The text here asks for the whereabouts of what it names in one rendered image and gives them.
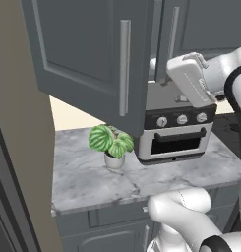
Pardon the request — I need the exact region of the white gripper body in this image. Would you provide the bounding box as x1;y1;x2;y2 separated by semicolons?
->
165;51;218;108

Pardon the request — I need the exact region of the green plant in white pot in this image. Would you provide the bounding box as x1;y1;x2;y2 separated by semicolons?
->
88;124;136;170

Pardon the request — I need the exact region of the grey base cabinet door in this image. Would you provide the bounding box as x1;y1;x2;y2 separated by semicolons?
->
60;221;156;252

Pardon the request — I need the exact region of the silver toaster oven knob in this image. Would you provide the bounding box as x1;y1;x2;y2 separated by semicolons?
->
156;116;168;129
196;111;208;124
176;113;189;126

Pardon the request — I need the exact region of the silver and black toaster oven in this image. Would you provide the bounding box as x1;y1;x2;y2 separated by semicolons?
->
134;80;218;165

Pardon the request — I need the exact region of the grey drawer front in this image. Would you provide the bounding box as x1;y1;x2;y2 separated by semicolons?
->
87;204;151;229

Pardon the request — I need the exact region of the silver long cabinet handle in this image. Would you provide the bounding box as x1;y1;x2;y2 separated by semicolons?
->
167;6;181;61
118;19;133;118

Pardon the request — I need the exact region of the black toaster oven door handle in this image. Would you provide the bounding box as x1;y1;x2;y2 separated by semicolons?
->
153;127;208;144

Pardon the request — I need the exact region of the grey wall cabinet door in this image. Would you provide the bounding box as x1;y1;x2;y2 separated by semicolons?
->
155;0;241;83
21;0;156;139

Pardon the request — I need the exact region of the silver base cabinet handle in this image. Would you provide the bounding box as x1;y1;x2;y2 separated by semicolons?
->
142;224;151;252

